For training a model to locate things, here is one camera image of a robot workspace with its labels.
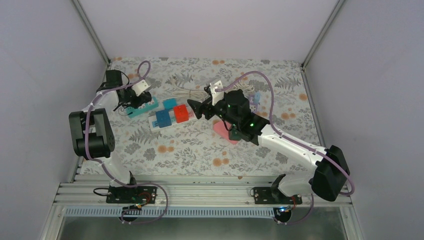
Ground orange cube socket adapter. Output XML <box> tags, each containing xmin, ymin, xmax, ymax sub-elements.
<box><xmin>173</xmin><ymin>104</ymin><xmax>189</xmax><ymax>124</ymax></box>

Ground dark green cube socket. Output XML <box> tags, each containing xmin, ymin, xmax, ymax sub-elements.
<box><xmin>228</xmin><ymin>127</ymin><xmax>242</xmax><ymax>141</ymax></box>

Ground blue cube socket adapter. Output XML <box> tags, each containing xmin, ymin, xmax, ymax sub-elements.
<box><xmin>155</xmin><ymin>109</ymin><xmax>172</xmax><ymax>128</ymax></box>

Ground purple power strip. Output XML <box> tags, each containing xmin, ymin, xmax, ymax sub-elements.
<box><xmin>248</xmin><ymin>95</ymin><xmax>260</xmax><ymax>113</ymax></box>

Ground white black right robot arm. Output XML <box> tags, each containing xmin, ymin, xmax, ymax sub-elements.
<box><xmin>187</xmin><ymin>89</ymin><xmax>350</xmax><ymax>204</ymax></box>

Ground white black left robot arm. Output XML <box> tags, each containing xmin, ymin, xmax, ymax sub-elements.
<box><xmin>68</xmin><ymin>70</ymin><xmax>152</xmax><ymax>203</ymax></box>

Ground cyan flat plug adapter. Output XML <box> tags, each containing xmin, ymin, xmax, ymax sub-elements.
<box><xmin>162</xmin><ymin>98</ymin><xmax>178</xmax><ymax>110</ymax></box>

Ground teal power strip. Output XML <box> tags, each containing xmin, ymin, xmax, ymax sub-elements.
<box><xmin>125</xmin><ymin>96</ymin><xmax>159</xmax><ymax>118</ymax></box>

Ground pink power strip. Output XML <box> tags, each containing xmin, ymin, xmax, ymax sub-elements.
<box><xmin>213</xmin><ymin>121</ymin><xmax>238</xmax><ymax>145</ymax></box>

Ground white long power strip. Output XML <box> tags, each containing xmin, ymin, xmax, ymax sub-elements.
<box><xmin>148</xmin><ymin>105</ymin><xmax>197</xmax><ymax>132</ymax></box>

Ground floral patterned table mat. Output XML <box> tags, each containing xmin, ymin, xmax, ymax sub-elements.
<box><xmin>109</xmin><ymin>57</ymin><xmax>320</xmax><ymax>177</ymax></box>

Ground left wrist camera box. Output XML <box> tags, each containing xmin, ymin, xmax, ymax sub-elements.
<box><xmin>131</xmin><ymin>79</ymin><xmax>151</xmax><ymax>97</ymax></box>

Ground white coiled power cable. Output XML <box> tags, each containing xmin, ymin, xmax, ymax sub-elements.
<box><xmin>158</xmin><ymin>75</ymin><xmax>208</xmax><ymax>102</ymax></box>

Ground white braided cable bundle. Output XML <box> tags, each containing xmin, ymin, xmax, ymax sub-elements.
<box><xmin>231</xmin><ymin>79</ymin><xmax>257</xmax><ymax>95</ymax></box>

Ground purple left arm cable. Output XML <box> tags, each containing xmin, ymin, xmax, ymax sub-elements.
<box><xmin>84</xmin><ymin>60</ymin><xmax>170</xmax><ymax>226</ymax></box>

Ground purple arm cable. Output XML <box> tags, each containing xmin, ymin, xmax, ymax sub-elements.
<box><xmin>215</xmin><ymin>70</ymin><xmax>356</xmax><ymax>226</ymax></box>
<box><xmin>84</xmin><ymin>60</ymin><xmax>170</xmax><ymax>226</ymax></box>

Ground aluminium corner frame rail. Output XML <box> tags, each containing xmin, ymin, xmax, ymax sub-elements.
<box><xmin>70</xmin><ymin>0</ymin><xmax>111</xmax><ymax>66</ymax></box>

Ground aluminium front rail base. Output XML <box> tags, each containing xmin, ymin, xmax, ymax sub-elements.
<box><xmin>53</xmin><ymin>174</ymin><xmax>352</xmax><ymax>218</ymax></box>

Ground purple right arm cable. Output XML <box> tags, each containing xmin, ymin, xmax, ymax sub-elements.
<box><xmin>215</xmin><ymin>70</ymin><xmax>356</xmax><ymax>226</ymax></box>

